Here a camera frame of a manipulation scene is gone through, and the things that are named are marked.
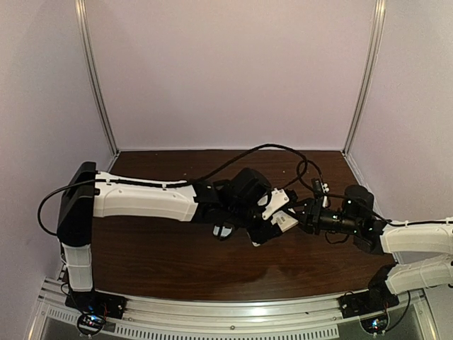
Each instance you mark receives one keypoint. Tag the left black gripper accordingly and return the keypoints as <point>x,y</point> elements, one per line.
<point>260,234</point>

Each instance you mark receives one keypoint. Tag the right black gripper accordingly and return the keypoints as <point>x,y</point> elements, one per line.
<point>311,218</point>

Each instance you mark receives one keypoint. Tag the white remote control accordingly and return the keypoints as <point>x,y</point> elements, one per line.
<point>283,221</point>

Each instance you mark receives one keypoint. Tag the white battery cover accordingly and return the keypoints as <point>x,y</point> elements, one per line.
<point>222,232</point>

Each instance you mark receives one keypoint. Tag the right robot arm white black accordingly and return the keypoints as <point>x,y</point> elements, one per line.
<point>373,234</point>

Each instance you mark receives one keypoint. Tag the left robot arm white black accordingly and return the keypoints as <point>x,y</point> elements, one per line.
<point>247,200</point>

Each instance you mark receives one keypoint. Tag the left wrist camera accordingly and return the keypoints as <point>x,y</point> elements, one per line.
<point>271,202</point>

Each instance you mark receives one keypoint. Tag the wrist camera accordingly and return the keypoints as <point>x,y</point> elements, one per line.
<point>271,202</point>
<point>320,191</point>

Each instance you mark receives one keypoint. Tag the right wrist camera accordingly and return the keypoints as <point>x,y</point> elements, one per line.
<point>320,191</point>

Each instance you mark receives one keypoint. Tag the front aluminium rail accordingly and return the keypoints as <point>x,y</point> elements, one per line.
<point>318,317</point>

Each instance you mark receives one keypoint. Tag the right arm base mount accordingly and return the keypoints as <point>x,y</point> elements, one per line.
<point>372,305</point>

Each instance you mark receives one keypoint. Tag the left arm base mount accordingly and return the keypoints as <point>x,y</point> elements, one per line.
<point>94,309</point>

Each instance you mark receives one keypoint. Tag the right aluminium corner post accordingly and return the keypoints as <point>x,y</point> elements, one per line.
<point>375,40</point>

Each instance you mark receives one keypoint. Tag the aluminium corner post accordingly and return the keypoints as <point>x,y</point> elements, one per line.
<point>375,40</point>
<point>82,20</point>

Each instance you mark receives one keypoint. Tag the left aluminium corner post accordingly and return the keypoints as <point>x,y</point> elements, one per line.
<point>82,20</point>

